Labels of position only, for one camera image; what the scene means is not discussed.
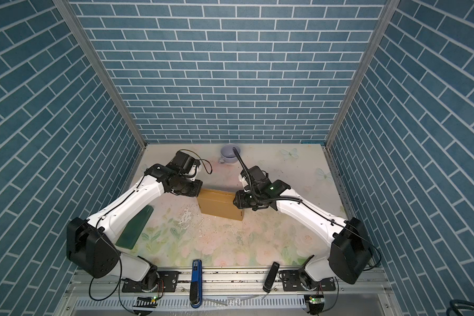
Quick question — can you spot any black handheld device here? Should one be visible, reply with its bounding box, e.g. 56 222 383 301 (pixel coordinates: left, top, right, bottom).
263 261 280 293

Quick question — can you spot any left green controller board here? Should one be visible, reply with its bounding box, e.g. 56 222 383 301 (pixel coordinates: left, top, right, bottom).
132 296 158 310

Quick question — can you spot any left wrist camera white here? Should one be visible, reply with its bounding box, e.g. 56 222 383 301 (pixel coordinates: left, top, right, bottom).
187 160 201 180

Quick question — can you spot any white slotted cable duct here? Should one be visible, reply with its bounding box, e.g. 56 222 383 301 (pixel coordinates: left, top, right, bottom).
75 294 307 312

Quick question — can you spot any green controller board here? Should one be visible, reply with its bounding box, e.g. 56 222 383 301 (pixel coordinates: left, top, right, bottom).
132 296 158 310
304 295 325 305

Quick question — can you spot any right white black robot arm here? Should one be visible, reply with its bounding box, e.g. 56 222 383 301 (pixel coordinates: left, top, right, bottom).
233 166 373 284

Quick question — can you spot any green rectangular block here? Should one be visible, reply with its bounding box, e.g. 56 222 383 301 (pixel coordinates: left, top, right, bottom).
115 205 154 250

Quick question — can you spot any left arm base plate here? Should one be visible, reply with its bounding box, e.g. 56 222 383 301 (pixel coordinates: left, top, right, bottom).
122 271 180 294

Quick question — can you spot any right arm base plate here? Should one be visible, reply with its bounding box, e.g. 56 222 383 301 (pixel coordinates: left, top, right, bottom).
278 270 337 292

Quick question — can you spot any aluminium front rail frame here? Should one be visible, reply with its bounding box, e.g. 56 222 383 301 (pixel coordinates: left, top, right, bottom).
55 267 401 315

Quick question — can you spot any lavender ceramic cup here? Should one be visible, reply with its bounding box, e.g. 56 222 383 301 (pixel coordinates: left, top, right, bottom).
219 144 240 164

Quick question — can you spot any right green controller board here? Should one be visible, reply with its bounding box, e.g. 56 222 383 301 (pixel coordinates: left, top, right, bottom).
304 295 325 305

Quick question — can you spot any brown cardboard box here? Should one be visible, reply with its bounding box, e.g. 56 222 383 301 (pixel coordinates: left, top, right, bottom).
197 189 244 221

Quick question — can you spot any blue black handheld tool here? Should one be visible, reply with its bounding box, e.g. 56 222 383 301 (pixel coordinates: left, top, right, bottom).
189 259 203 309

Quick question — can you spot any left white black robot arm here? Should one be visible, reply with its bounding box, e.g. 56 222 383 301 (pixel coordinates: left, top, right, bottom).
67 151 203 292

